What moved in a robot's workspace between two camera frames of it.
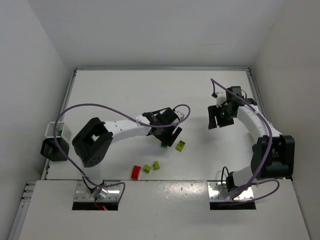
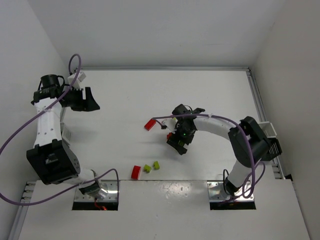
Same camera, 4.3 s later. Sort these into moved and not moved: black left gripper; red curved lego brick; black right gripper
Moved: black left gripper; black right gripper
Not moved: red curved lego brick
